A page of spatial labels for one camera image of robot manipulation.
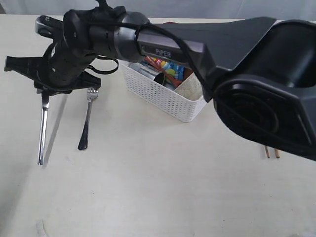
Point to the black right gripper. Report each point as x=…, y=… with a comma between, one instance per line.
x=59, y=70

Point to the silver table knife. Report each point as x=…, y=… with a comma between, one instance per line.
x=44, y=115

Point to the silver fork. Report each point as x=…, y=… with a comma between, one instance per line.
x=92, y=94

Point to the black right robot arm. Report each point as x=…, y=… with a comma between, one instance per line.
x=259, y=73

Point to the metal cup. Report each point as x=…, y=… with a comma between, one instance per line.
x=149, y=72

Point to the white perforated plastic basket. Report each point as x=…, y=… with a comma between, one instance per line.
x=162, y=97

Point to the blue chips bag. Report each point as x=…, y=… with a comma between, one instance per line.
x=161, y=65

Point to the brown round plate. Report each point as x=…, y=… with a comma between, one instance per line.
x=181, y=72

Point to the clear glass bowl with flowers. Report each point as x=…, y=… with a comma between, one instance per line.
x=190, y=88

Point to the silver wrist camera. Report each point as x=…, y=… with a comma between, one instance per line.
x=48, y=27

